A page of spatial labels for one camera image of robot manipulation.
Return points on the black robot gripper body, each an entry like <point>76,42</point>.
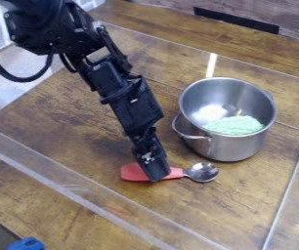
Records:
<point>137,110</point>

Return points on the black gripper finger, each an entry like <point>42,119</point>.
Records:
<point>152,160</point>

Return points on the pink handled metal spoon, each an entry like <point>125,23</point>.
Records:
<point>203,172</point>

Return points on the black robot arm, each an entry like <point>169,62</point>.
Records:
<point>56,27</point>

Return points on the stainless steel pot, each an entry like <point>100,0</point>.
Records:
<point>224,116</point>

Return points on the green food lump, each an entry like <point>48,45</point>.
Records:
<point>235,125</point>

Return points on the black strip on table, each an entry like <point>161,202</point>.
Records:
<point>259,25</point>

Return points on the blue object at corner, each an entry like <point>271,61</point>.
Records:
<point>28,243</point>

